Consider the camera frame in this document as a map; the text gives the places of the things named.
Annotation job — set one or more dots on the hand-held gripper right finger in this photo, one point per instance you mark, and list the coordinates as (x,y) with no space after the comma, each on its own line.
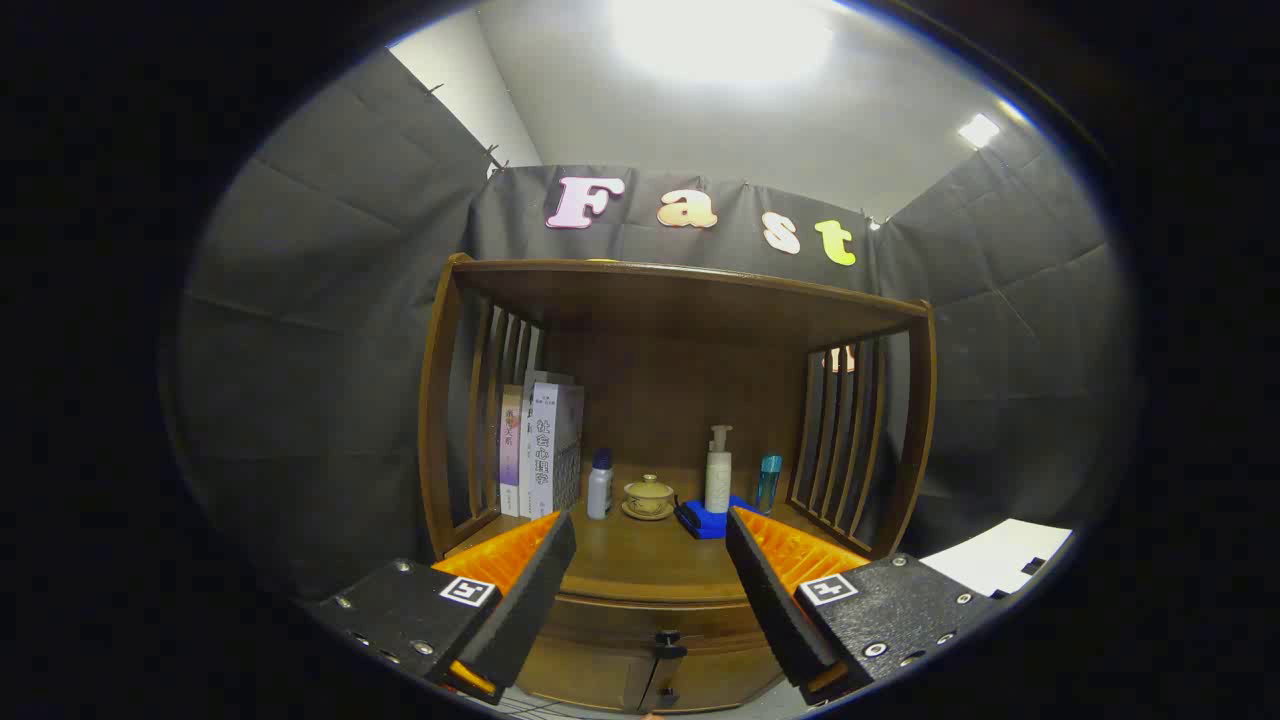
(770,600)

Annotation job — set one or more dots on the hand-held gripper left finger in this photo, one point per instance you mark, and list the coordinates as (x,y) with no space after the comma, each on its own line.
(530,600)

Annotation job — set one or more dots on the brown wooden drawer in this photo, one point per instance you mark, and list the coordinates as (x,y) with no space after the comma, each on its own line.
(620,620)

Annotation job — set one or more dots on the brown wooden countertop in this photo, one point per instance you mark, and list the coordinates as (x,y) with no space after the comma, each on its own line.
(640,555)

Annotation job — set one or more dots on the white drawer unit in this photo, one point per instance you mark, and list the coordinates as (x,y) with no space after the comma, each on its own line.
(990,555)

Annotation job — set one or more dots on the brown wooden cabinet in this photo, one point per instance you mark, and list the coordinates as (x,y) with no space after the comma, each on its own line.
(660,390)

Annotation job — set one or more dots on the blue folded cloth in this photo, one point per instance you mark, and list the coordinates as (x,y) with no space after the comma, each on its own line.
(705,522)

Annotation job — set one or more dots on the clear blue bottle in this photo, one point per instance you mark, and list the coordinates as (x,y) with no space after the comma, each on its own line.
(769,485)

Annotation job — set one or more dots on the small white bottle blue cap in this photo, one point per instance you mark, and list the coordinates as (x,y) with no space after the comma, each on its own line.
(599,490)

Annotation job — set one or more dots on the white pump bottle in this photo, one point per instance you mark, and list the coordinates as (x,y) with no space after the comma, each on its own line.
(718,480)

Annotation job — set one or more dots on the beige ceramic saucer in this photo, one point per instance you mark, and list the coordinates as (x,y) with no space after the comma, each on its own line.
(648,515)

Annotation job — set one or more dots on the pink purple book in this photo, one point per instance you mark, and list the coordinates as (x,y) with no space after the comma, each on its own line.
(510,450)

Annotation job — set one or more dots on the beige lidded ceramic teacup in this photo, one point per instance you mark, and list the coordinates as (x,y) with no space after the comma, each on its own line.
(648,493)

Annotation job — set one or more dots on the thin white book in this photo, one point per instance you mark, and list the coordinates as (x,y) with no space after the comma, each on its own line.
(526,400)

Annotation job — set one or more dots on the black backdrop cloth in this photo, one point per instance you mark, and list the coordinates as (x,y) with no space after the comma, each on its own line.
(330,350)

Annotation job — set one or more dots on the small ceiling light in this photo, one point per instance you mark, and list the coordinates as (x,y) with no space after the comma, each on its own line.
(979,129)

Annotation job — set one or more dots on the large ceiling light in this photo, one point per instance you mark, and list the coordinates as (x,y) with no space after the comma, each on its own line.
(720,40)

